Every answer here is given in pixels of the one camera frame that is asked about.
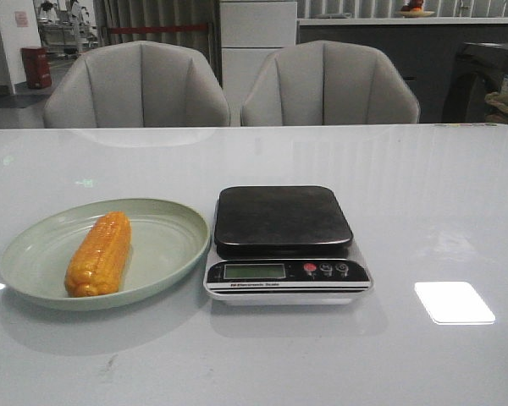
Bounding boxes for fruit bowl on counter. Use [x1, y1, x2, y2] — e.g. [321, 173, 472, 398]
[398, 0, 434, 18]

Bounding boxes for grey upholstered chair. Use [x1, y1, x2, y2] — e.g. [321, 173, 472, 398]
[43, 41, 230, 129]
[240, 41, 420, 127]

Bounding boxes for left grey upholstered chair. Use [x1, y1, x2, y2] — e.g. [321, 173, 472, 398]
[43, 41, 230, 129]

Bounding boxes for orange corn cob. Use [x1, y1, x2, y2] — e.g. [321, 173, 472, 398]
[64, 211, 131, 298]

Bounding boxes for right grey upholstered chair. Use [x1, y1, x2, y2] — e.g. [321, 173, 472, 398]
[240, 41, 420, 127]

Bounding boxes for black appliance box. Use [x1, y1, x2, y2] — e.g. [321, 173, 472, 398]
[442, 42, 508, 123]

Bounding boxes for white cabinet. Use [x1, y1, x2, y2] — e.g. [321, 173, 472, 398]
[219, 1, 297, 126]

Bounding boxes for dark grey counter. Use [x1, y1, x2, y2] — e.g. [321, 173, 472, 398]
[299, 17, 508, 123]

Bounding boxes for red bin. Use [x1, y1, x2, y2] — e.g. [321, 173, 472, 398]
[21, 47, 52, 89]

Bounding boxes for digital kitchen scale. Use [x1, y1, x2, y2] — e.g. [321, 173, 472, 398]
[203, 185, 373, 305]

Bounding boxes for light green plate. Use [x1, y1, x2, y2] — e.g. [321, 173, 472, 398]
[0, 198, 210, 311]

